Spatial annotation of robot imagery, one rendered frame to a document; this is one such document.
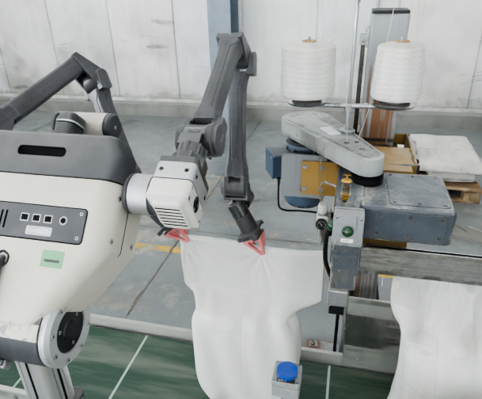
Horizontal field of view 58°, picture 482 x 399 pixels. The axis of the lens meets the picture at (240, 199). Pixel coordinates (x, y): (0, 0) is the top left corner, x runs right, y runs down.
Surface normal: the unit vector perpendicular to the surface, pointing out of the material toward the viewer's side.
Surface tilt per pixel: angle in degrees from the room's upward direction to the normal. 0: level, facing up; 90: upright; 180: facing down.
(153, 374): 0
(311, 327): 0
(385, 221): 90
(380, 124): 90
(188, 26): 90
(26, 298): 50
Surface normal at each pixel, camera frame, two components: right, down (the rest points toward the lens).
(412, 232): -0.24, 0.44
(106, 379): -0.03, -0.89
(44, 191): -0.20, -0.24
